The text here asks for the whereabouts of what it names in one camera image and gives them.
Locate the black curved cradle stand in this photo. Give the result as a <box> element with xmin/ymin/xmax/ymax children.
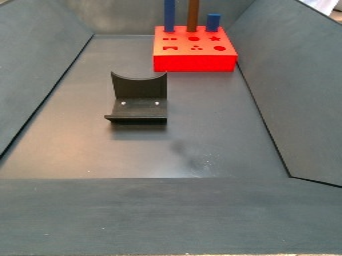
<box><xmin>104</xmin><ymin>73</ymin><xmax>168</xmax><ymax>123</ymax></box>

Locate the red foam shape-sorter block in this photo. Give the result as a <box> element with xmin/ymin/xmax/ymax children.
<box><xmin>152</xmin><ymin>26</ymin><xmax>238</xmax><ymax>72</ymax></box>

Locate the short blue rounded peg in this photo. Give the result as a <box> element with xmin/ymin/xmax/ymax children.
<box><xmin>206</xmin><ymin>13</ymin><xmax>221</xmax><ymax>32</ymax></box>

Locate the tall blue square peg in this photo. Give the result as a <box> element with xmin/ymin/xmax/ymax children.
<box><xmin>164</xmin><ymin>0</ymin><xmax>175</xmax><ymax>32</ymax></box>

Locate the brown cylinder peg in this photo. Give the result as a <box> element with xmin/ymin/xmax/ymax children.
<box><xmin>187</xmin><ymin>0</ymin><xmax>199</xmax><ymax>32</ymax></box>

